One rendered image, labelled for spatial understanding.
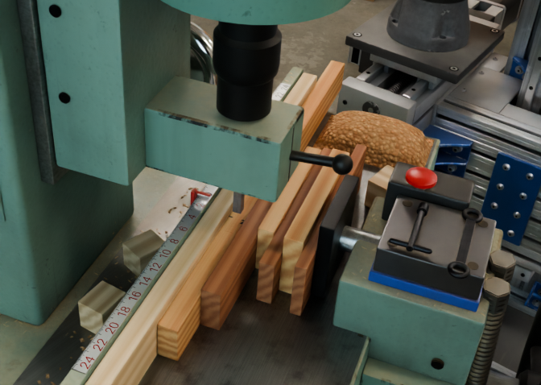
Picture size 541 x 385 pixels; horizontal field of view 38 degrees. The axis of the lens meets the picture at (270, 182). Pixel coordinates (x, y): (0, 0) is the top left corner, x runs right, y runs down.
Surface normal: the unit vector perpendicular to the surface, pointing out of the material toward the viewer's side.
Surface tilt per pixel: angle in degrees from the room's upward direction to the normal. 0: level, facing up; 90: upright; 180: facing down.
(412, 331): 90
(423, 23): 73
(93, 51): 90
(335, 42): 0
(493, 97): 0
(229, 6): 90
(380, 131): 21
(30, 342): 0
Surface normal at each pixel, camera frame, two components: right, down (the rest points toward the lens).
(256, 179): -0.34, 0.55
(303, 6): 0.47, 0.56
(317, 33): 0.07, -0.79
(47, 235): 0.94, 0.25
